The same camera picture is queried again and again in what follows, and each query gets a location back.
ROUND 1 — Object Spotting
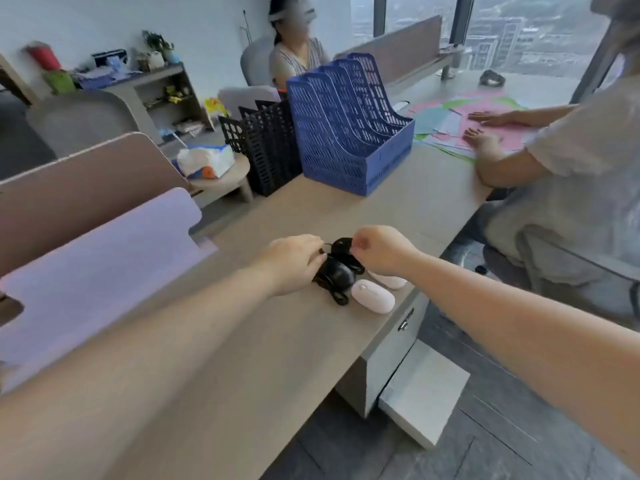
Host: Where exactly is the person's left hand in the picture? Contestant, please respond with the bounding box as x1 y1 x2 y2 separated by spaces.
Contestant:
255 234 329 298

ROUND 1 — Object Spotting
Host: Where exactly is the person's right hand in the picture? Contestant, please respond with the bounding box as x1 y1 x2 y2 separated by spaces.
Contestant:
349 225 421 278

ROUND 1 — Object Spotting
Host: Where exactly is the black corded computer mouse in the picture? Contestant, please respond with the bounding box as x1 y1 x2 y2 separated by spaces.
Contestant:
312 237 366 307

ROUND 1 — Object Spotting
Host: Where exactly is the person's right forearm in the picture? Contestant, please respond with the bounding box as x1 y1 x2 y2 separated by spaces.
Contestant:
406 248 640 473

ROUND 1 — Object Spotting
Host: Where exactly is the person's left forearm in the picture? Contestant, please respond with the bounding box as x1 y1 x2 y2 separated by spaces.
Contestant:
0 254 277 480

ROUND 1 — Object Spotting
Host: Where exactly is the white computer mouse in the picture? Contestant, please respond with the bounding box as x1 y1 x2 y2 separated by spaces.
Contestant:
350 280 396 315
368 271 409 290

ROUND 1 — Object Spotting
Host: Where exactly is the small round wooden table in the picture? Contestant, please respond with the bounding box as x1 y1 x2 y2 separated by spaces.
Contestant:
187 154 255 204

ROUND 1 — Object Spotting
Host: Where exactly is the black plastic file rack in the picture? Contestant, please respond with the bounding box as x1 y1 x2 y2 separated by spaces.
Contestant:
218 98 304 198

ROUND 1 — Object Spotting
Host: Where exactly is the blue plastic file rack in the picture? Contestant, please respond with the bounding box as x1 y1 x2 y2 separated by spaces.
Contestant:
285 52 416 198

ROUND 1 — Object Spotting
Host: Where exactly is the grey drawer cabinet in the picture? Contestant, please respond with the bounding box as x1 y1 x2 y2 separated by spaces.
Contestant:
334 289 471 450

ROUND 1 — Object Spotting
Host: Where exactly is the grey office chair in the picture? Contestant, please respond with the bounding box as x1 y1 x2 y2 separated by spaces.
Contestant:
239 37 282 88
475 229 640 328

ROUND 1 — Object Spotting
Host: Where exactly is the white tissue pack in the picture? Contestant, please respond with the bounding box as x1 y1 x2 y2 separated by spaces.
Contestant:
175 144 236 180

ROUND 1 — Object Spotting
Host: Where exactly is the pile of coloured paper sheets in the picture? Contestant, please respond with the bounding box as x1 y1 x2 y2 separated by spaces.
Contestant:
407 91 540 161

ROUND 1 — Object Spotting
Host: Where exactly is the brown desk divider panel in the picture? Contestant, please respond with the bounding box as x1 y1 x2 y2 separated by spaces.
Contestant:
334 15 444 89
0 132 202 278

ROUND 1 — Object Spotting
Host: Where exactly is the wooden shelf unit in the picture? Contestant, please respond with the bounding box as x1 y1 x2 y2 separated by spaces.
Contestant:
74 62 213 146

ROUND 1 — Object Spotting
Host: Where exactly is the potted green plant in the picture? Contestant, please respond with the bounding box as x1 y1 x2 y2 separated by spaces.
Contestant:
141 30 177 66

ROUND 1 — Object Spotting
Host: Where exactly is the green box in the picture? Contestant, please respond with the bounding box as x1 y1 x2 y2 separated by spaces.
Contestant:
42 70 77 94

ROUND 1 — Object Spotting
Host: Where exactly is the red container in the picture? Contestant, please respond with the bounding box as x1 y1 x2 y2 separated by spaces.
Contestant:
26 42 62 72

